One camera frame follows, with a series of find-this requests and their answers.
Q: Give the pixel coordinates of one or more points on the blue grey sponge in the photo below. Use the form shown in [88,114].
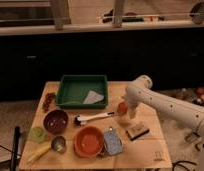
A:
[113,144]

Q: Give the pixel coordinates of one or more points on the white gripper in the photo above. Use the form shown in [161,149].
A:
[132,106]

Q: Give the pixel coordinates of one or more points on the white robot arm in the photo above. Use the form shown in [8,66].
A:
[139,91]

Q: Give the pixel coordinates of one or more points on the grey cloth in tray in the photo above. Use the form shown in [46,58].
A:
[93,97]

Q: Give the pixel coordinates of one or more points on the white handled brush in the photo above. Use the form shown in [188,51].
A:
[82,120]

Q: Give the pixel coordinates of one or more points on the orange bowl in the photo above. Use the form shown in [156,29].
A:
[88,142]

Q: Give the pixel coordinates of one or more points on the dark red bowl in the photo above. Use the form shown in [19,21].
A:
[55,122]

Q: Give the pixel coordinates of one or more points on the green plastic tray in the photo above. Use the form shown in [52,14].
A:
[74,89]

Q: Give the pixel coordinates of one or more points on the metal cup yellow handle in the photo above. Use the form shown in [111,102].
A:
[57,144]

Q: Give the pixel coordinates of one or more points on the red apple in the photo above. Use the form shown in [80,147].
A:
[122,108]

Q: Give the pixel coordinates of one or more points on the bunch of red grapes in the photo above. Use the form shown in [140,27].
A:
[49,97]

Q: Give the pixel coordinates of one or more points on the black pole at left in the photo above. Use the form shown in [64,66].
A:
[14,152]

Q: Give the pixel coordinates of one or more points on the small green cup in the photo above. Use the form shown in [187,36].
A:
[37,134]

